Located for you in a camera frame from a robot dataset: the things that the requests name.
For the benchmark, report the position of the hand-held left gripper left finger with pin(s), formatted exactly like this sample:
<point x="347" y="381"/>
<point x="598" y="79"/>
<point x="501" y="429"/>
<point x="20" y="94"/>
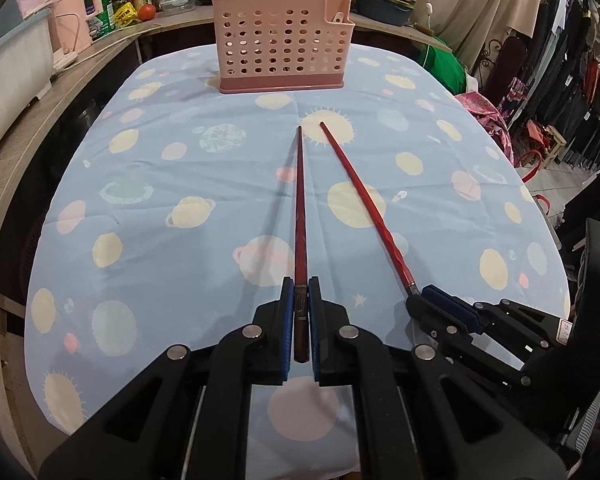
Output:
<point x="286" y="330"/>

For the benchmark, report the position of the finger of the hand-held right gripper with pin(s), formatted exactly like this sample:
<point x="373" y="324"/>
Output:
<point x="430" y="320"/>
<point x="450" y="305"/>

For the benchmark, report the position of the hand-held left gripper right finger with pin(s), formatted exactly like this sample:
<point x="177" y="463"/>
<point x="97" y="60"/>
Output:
<point x="316" y="330"/>

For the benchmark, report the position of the dark red chopstick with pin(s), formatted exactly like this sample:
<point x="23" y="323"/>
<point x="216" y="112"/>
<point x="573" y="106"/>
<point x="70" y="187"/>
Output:
<point x="301" y="220"/>

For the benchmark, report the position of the pink perforated utensil basket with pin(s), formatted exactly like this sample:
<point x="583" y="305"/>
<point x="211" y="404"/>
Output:
<point x="280" y="45"/>

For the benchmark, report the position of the blue planet print tablecloth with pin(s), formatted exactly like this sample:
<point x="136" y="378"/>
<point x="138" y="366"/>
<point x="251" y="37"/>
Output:
<point x="180" y="260"/>

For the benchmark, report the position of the pink floral cloth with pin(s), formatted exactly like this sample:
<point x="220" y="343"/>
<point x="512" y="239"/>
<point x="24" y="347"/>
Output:
<point x="485" y="120"/>

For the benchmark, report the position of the green cloth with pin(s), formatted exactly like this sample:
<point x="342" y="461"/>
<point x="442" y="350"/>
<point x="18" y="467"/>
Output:
<point x="445" y="67"/>

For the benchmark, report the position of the row of hanging clothes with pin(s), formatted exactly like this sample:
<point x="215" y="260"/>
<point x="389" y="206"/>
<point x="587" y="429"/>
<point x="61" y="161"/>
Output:
<point x="575" y="60"/>

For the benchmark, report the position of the dark metal chair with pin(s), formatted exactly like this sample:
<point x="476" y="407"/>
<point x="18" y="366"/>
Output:
<point x="502" y="67"/>

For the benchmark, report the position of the blue planter box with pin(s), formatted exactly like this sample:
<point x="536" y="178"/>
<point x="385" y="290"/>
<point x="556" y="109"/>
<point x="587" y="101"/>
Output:
<point x="385" y="10"/>

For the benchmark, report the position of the clear lidded food container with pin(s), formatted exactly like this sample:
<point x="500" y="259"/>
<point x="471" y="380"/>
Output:
<point x="179" y="4"/>

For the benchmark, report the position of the red tomato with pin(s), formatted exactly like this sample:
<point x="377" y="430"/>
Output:
<point x="148" y="11"/>

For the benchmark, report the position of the yellow packet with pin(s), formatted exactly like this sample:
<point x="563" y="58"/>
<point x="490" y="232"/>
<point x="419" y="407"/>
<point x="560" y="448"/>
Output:
<point x="125" y="14"/>

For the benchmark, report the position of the green white packet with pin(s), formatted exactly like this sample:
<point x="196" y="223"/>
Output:
<point x="101" y="22"/>

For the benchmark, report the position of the pink electric kettle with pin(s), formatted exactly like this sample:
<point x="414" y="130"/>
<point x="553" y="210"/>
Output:
<point x="75" y="20"/>

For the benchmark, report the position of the white plastic tub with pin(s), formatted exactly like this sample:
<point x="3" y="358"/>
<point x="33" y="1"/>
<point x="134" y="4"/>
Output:
<point x="10" y="60"/>

